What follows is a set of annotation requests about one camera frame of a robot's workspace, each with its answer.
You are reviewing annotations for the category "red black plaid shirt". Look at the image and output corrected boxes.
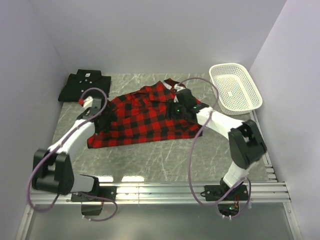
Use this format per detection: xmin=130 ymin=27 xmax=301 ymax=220
xmin=87 ymin=78 xmax=201 ymax=149

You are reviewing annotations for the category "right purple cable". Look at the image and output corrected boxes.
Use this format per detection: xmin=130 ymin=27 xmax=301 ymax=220
xmin=187 ymin=77 xmax=252 ymax=219

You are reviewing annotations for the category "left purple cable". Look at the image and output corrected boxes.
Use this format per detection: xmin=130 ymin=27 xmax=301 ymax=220
xmin=26 ymin=87 xmax=119 ymax=222

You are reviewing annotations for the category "folded black button shirt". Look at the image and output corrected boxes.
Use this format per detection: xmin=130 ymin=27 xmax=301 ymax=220
xmin=58 ymin=69 xmax=112 ymax=103

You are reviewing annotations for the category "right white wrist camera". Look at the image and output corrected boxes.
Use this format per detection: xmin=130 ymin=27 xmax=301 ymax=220
xmin=173 ymin=83 xmax=186 ymax=103

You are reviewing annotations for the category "white plastic mesh basket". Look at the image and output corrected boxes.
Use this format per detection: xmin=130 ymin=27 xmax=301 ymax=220
xmin=209 ymin=63 xmax=263 ymax=115

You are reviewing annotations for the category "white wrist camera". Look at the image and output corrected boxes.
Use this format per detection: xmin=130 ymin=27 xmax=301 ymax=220
xmin=173 ymin=83 xmax=186 ymax=103
xmin=78 ymin=96 xmax=94 ymax=109

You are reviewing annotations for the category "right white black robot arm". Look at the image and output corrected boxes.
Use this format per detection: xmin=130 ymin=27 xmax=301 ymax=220
xmin=167 ymin=87 xmax=267 ymax=200

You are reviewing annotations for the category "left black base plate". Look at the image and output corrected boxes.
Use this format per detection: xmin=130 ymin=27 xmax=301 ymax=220
xmin=70 ymin=185 xmax=117 ymax=202

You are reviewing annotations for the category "purple cable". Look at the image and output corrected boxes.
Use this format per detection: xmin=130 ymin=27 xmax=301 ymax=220
xmin=187 ymin=77 xmax=252 ymax=219
xmin=26 ymin=87 xmax=119 ymax=222

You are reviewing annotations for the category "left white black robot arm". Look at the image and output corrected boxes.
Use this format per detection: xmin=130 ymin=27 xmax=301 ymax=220
xmin=31 ymin=98 xmax=117 ymax=201

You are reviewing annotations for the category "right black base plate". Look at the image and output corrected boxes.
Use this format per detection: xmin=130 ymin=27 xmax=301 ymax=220
xmin=200 ymin=185 xmax=249 ymax=202

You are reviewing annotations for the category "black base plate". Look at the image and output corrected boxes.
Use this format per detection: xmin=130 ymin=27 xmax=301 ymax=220
xmin=200 ymin=185 xmax=249 ymax=202
xmin=70 ymin=185 xmax=117 ymax=202

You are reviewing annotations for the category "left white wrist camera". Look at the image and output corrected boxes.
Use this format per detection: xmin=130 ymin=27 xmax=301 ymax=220
xmin=78 ymin=96 xmax=94 ymax=109

